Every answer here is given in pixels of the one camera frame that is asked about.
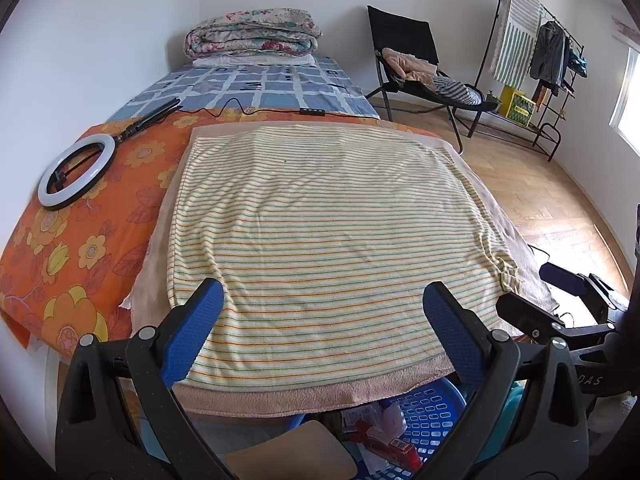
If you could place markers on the blue hanging garment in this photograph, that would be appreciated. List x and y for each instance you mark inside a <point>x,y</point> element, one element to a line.
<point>577,62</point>

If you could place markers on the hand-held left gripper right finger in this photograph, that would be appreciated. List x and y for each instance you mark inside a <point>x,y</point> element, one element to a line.
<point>450,330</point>

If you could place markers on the window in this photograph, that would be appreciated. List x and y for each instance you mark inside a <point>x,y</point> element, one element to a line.
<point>627,100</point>

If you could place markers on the beige fleece blanket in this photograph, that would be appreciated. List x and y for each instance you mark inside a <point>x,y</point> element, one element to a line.
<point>300,400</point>

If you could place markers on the yellow plastic crate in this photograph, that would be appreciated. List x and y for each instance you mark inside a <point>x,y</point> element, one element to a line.
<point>520,105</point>

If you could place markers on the beige garment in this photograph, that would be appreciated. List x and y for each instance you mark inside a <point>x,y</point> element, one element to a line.
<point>410,67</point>

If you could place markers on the green striped hanging towel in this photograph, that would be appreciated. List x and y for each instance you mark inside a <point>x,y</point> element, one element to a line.
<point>517,35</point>

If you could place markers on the folded white sheet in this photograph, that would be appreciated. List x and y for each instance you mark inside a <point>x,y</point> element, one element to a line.
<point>250,61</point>

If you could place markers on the black clothes rack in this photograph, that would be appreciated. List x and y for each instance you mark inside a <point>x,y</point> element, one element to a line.
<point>520,121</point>

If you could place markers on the teal cloth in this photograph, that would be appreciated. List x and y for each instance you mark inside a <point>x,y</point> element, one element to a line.
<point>505,420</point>

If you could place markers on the folded floral quilt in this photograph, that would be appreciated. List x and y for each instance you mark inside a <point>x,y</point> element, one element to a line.
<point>250,35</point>

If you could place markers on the tan board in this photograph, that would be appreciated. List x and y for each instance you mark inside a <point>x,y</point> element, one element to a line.
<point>290,450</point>

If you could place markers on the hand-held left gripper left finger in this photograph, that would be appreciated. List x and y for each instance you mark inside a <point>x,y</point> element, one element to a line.
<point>195,330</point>

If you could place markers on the dark hanging jacket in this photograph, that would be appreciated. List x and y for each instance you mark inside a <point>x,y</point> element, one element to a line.
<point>547,55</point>

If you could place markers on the striped cream towel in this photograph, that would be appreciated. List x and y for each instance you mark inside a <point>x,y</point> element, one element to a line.
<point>325,235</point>

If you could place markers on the striped grey garment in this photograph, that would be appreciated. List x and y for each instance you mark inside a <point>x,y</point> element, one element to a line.
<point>457,91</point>

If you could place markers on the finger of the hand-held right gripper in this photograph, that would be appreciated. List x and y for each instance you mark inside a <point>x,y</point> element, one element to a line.
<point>520,312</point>
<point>560,277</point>

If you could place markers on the blue perforated plastic basket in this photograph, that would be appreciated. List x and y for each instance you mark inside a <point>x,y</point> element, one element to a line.
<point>430,415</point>

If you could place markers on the red food packet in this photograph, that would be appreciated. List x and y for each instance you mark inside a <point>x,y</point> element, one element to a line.
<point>380,440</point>

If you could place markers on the black folding chair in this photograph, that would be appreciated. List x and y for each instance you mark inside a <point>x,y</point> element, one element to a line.
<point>400,30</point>

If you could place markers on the orange floral bedsheet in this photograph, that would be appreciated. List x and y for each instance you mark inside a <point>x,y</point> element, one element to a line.
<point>75,260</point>

